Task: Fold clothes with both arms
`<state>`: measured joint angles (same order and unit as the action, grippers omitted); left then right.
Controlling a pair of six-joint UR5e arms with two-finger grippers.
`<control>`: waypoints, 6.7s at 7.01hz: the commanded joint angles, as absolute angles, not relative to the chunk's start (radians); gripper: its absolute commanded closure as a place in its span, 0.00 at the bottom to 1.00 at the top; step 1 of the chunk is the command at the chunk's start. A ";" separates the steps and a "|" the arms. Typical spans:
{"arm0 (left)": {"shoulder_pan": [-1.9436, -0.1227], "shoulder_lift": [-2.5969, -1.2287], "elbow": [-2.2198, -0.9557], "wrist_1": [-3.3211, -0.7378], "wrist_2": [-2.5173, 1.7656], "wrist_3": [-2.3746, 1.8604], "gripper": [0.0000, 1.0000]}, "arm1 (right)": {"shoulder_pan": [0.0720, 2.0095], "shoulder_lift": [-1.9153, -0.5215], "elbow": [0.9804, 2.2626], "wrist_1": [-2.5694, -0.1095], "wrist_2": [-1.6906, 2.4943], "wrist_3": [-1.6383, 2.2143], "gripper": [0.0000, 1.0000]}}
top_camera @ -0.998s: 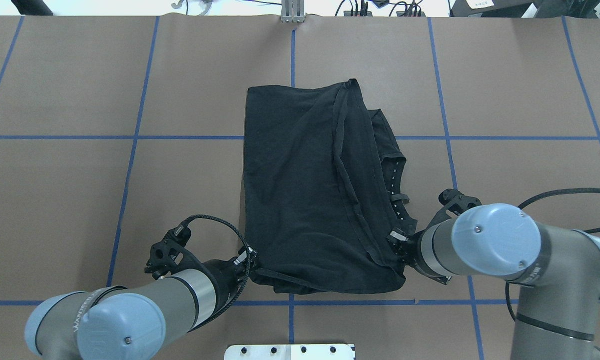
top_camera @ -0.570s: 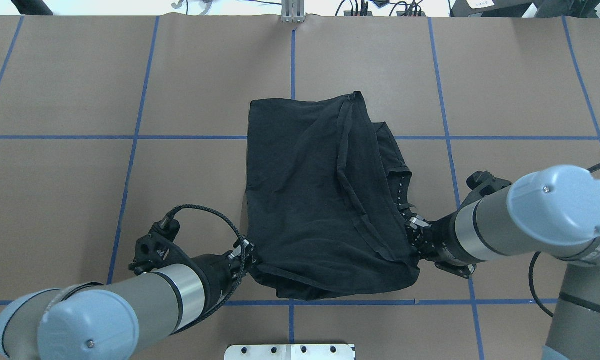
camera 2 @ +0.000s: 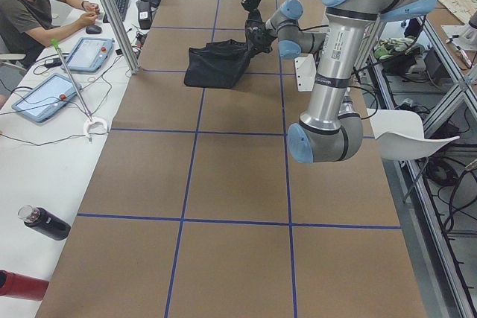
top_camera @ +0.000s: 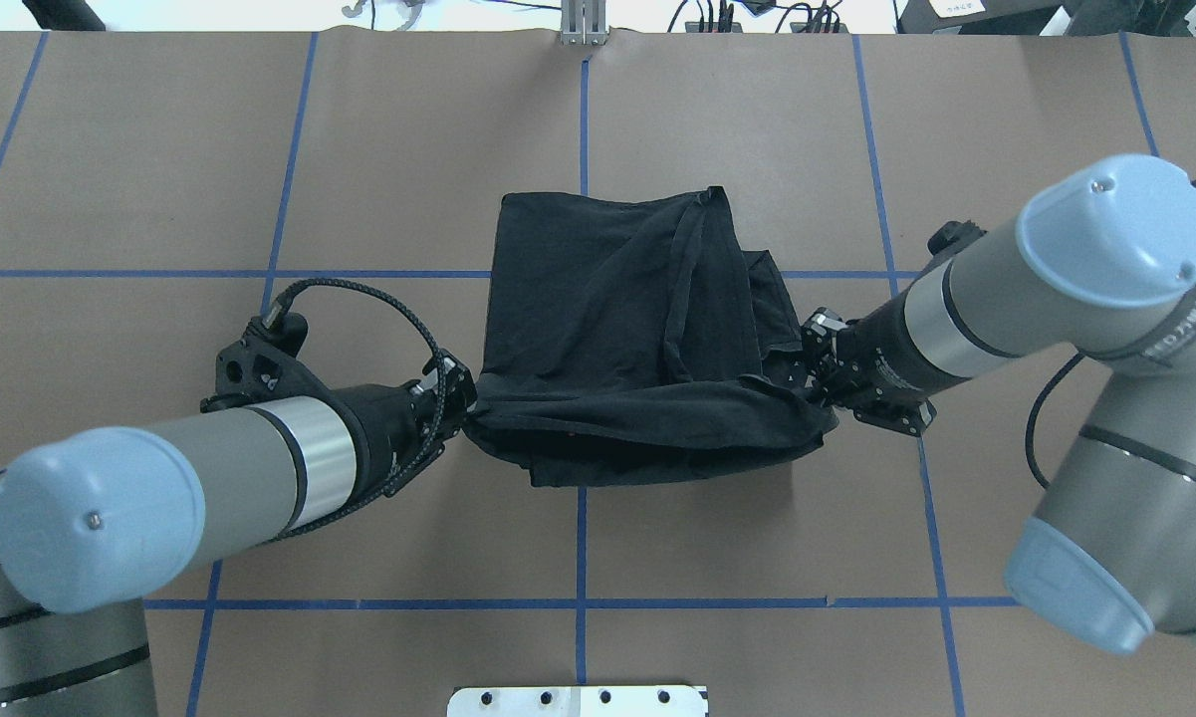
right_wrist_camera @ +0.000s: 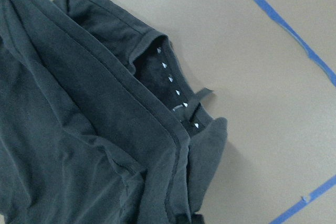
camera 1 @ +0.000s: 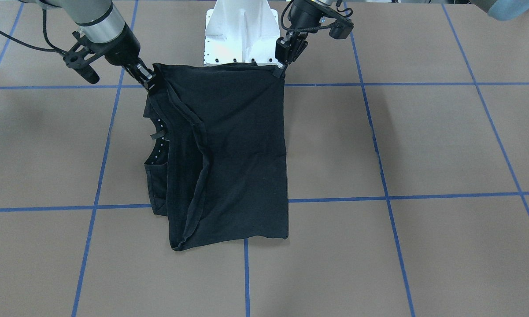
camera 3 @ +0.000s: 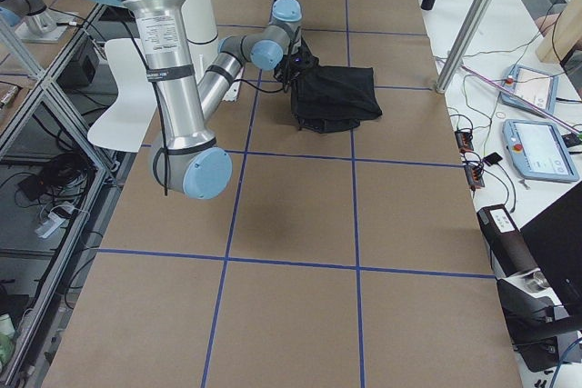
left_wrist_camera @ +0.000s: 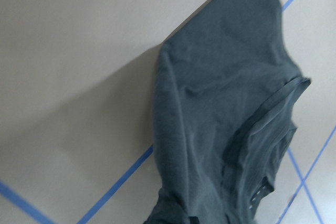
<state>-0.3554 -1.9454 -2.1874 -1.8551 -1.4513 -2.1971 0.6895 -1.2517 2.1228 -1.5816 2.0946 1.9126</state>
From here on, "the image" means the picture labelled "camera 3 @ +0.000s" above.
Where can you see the black printed t-shirt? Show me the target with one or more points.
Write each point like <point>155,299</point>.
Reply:
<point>330,99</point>

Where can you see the black box with label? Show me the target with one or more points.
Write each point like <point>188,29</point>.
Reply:
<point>505,241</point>

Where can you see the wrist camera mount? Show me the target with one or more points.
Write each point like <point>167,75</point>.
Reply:
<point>292,66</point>

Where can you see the teach pendant tablet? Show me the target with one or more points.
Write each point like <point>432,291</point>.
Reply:
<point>531,85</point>
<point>538,151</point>

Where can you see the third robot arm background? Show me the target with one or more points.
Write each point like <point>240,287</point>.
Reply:
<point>14,11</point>

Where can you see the near teach pendant tablet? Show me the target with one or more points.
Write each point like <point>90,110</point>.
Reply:
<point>538,151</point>

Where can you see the white chair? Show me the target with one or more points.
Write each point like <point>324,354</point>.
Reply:
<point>123,126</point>

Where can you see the far teach pendant tablet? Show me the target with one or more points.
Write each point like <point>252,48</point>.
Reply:
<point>531,85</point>

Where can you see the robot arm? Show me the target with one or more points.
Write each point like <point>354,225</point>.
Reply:
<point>186,158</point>

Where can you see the aluminium frame post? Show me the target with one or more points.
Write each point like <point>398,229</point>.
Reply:
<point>459,48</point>

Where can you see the black monitor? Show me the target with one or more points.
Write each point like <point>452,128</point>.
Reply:
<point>553,238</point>

